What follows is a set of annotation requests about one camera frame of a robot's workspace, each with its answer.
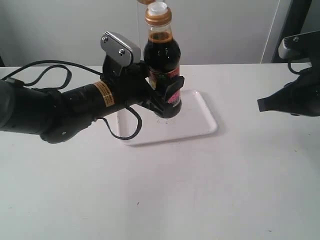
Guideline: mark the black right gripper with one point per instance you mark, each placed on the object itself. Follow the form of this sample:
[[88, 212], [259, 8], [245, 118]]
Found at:
[[300, 97]]

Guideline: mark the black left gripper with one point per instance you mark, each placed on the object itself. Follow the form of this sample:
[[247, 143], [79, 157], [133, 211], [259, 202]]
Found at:
[[128, 87]]

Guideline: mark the dark soy sauce bottle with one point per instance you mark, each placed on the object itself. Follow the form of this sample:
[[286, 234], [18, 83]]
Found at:
[[161, 53]]

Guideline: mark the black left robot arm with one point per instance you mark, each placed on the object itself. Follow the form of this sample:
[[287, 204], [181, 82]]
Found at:
[[57, 115]]

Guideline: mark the white rectangular plastic tray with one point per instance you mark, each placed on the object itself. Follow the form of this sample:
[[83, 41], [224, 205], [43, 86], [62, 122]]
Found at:
[[194, 120]]

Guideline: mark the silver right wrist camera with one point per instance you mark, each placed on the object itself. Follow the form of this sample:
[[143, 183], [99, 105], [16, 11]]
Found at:
[[300, 46]]

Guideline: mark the dark door frame post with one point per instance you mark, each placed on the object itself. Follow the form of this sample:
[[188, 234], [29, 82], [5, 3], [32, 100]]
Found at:
[[289, 20]]

